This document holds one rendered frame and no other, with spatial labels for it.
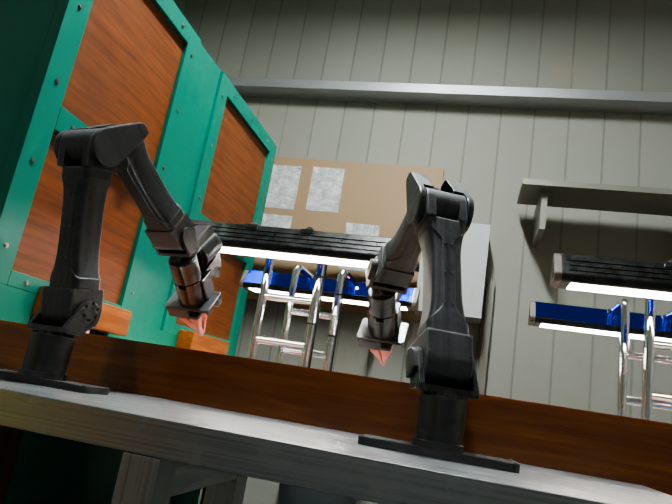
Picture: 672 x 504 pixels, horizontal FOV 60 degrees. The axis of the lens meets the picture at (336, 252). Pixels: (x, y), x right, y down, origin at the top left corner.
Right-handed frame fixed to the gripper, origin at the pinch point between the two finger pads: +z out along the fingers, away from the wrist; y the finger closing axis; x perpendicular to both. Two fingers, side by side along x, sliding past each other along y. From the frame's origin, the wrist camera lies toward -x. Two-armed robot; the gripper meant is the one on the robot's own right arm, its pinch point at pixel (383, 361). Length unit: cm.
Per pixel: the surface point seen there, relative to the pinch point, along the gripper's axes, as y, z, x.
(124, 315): 73, 4, -8
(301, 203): 97, 83, -213
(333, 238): 16.3, -17.3, -21.7
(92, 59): 79, -57, -33
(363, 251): 8.1, -16.7, -18.1
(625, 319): -58, 16, -45
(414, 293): 2, 25, -58
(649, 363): -58, 8, -19
